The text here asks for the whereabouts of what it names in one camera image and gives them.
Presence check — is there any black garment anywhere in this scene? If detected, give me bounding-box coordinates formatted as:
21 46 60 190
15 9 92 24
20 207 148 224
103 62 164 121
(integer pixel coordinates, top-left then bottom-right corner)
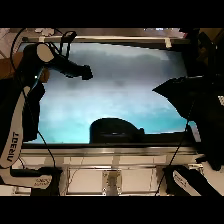
152 75 224 172
88 117 146 145

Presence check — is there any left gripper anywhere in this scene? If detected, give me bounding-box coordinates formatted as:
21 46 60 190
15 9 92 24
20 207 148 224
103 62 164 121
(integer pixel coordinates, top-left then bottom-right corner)
80 64 95 81

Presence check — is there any silver frame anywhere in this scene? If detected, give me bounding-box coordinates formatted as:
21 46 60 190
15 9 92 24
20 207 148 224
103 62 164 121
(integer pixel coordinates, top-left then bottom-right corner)
0 34 224 197

